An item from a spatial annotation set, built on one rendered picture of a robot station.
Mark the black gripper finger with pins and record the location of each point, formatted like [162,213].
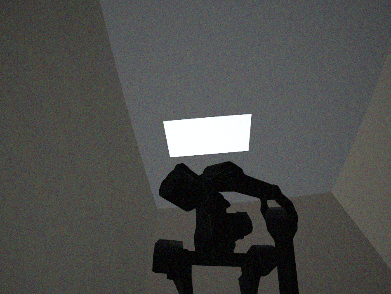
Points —
[249,280]
[180,271]

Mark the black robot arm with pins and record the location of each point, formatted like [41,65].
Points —
[189,191]

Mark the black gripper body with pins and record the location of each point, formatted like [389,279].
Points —
[213,255]

